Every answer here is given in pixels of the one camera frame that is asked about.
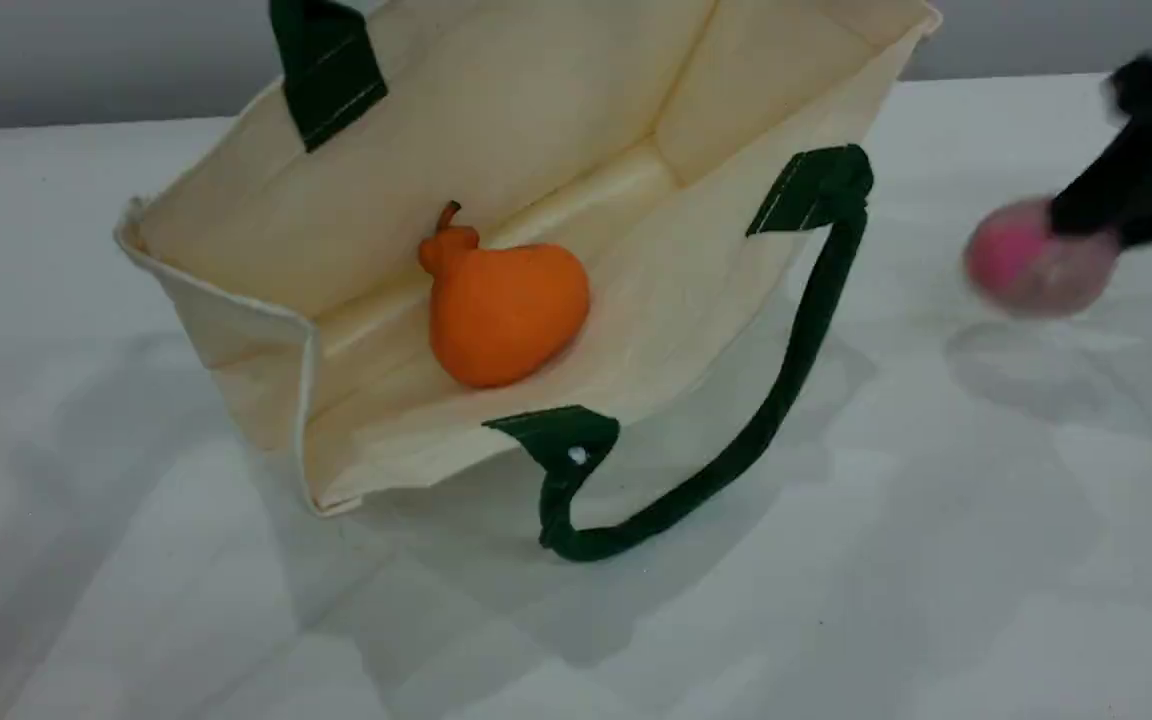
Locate pink toy peach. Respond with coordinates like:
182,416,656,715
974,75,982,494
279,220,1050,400
963,196,1123,320

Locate white canvas bag green handles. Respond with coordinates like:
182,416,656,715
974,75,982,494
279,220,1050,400
113,0,943,564

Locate orange toy fruit with stem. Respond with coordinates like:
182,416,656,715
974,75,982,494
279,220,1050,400
417,200,593,390

